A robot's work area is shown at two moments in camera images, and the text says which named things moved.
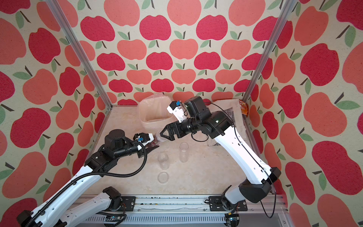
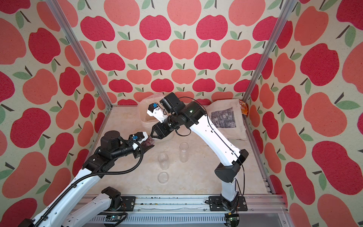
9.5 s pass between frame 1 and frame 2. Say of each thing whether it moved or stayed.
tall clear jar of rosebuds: stayed
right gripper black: moved
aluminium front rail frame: stayed
